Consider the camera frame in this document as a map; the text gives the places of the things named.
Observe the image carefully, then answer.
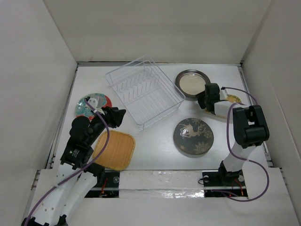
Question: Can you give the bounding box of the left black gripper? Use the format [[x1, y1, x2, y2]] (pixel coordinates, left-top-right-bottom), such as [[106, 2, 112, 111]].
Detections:
[[87, 105, 125, 145]]

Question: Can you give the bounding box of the dark rimmed cream plate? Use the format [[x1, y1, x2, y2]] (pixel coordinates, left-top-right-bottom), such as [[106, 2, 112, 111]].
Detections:
[[175, 69, 211, 98]]

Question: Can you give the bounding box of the yellow fan-shaped bamboo plate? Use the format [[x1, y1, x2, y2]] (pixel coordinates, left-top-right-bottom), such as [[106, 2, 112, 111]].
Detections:
[[217, 94, 242, 119]]

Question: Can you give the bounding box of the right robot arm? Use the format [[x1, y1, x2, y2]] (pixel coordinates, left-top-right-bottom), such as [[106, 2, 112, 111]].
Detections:
[[196, 83, 269, 187]]

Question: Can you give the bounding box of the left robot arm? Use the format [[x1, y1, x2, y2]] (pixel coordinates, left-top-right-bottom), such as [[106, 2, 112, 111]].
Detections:
[[22, 107, 126, 226]]

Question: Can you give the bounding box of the colourful red teal plate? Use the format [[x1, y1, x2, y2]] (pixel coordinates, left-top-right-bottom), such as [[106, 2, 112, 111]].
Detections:
[[75, 93, 112, 120]]

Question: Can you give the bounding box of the black plate with deer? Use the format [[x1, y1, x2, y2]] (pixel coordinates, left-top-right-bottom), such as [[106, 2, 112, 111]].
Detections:
[[173, 118, 214, 156]]

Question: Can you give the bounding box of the square woven bamboo tray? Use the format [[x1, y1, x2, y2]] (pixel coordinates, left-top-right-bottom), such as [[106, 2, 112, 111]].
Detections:
[[95, 130, 135, 171]]

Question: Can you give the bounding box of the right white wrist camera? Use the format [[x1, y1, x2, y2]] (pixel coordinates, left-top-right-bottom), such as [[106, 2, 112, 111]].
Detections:
[[220, 87, 228, 101]]

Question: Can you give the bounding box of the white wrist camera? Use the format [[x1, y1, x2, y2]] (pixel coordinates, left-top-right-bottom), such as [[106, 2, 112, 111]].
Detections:
[[87, 96, 103, 111], [220, 87, 228, 101]]

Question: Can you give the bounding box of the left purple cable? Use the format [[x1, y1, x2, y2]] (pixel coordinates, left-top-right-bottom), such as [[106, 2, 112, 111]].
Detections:
[[23, 98, 111, 226]]

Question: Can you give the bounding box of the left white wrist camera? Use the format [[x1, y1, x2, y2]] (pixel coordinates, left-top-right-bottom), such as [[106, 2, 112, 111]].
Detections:
[[87, 96, 103, 111]]

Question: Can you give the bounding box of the white wire dish rack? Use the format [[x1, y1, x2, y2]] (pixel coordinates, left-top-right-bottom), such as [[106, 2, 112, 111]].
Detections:
[[105, 55, 185, 130]]

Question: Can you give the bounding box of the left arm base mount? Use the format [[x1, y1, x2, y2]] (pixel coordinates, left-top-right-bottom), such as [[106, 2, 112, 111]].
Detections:
[[86, 170, 120, 198]]

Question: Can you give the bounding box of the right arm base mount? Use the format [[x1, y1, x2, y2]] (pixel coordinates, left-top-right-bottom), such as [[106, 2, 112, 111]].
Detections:
[[198, 162, 248, 198]]

